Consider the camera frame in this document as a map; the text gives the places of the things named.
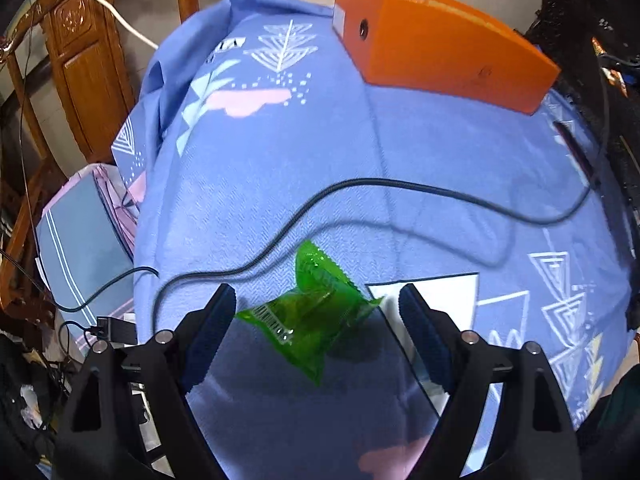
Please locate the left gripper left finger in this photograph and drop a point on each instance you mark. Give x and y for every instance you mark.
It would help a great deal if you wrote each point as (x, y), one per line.
(128, 406)

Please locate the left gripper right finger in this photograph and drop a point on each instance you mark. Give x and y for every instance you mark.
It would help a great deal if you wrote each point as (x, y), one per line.
(533, 436)

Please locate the green candy packet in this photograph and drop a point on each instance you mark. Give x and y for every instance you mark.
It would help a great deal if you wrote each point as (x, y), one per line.
(304, 322)

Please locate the blue pink folded cloth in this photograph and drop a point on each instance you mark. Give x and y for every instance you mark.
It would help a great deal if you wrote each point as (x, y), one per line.
(86, 250)

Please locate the dark red smartphone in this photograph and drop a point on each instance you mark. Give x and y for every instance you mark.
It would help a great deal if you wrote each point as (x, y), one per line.
(576, 155)

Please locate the blue patterned tablecloth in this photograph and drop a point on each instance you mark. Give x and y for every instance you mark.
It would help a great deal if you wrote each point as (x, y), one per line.
(255, 132)

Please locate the carved wooden chair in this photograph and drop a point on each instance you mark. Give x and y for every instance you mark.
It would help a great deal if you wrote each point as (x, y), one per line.
(89, 73)

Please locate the dark carved wooden sofa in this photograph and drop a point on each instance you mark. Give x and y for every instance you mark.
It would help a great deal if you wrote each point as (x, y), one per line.
(596, 45)

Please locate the orange storage box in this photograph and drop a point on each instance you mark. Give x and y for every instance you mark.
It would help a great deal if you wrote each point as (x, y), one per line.
(443, 46)

